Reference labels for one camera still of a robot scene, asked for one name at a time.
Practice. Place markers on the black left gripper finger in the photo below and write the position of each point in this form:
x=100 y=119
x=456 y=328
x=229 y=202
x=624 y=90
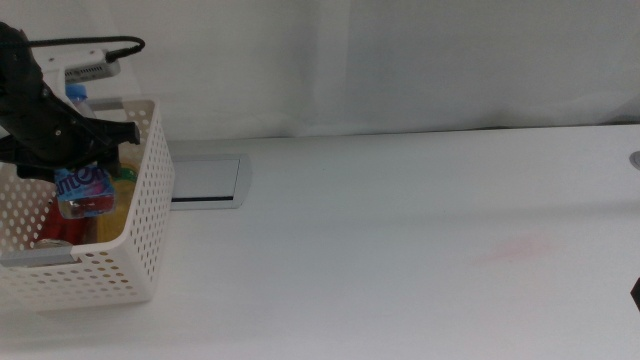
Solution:
x=111 y=164
x=36 y=174

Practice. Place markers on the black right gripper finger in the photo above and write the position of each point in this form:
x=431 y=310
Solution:
x=636 y=294

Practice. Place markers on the clear water bottle blue cap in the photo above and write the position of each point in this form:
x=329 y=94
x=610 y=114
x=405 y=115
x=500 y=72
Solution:
x=82 y=192

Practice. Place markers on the yellow tea bottle white cap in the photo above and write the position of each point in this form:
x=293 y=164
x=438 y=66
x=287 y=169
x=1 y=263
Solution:
x=117 y=210

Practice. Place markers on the red soda can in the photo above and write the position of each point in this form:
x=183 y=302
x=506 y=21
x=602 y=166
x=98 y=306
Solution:
x=65 y=227

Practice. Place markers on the white perforated plastic basket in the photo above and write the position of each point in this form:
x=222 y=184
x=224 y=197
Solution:
x=155 y=200

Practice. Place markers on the grey round table grommet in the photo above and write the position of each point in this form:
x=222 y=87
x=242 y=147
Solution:
x=636 y=161

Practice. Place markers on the white cloth backdrop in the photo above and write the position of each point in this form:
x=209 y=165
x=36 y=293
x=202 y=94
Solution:
x=400 y=60

